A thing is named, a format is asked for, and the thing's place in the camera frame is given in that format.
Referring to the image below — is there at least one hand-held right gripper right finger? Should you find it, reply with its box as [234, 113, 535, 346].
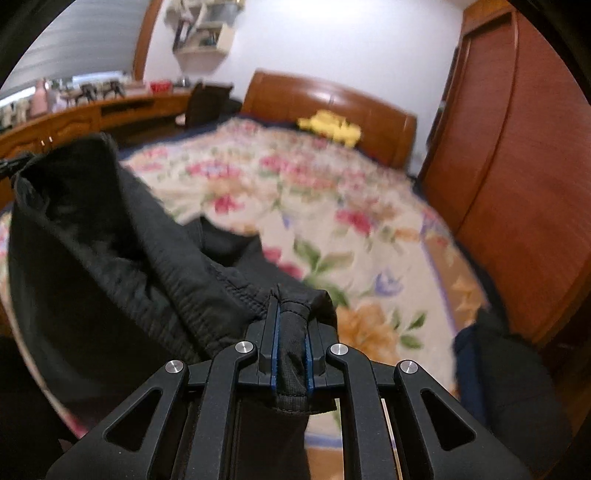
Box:
[302, 316, 533, 480]

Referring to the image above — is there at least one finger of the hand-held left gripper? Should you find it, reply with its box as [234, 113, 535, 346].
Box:
[0, 157, 33, 180]

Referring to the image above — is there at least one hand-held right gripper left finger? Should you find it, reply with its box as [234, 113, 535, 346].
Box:
[46, 285, 283, 480]

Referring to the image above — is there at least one black jacket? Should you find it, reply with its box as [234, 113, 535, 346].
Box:
[7, 133, 341, 480]

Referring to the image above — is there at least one pink bottle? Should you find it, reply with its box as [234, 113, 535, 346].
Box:
[32, 78, 49, 114]

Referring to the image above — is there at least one wooden desk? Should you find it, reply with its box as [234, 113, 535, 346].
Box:
[0, 88, 197, 213]

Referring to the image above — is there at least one grey window blind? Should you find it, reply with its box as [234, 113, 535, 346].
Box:
[0, 0, 158, 95]

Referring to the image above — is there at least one floral blanket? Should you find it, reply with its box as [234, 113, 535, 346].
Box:
[0, 116, 491, 480]

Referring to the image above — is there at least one dark wooden chair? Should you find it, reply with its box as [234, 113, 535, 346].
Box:
[185, 82, 243, 131]

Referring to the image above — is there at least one yellow plush toy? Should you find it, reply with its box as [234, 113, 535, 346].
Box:
[297, 109, 363, 148]

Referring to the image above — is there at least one wooden louvered wardrobe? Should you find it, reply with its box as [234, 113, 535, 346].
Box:
[417, 0, 591, 358]

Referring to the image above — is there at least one wooden headboard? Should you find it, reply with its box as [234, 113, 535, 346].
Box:
[241, 69, 418, 171]

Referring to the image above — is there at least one wooden window frame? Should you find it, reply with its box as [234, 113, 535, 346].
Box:
[133, 0, 165, 85]

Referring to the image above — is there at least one white wall shelf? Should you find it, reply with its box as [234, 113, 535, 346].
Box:
[165, 0, 244, 60]

